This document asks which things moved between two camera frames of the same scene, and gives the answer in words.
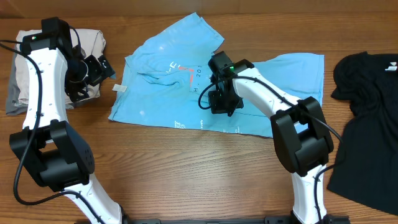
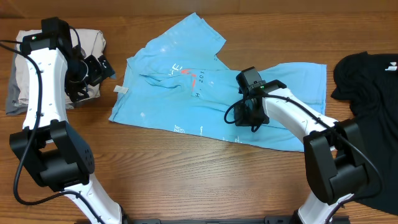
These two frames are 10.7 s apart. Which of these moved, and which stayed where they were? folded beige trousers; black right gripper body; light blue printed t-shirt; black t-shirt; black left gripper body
Moved: black right gripper body; light blue printed t-shirt
Stayed: folded beige trousers; black left gripper body; black t-shirt
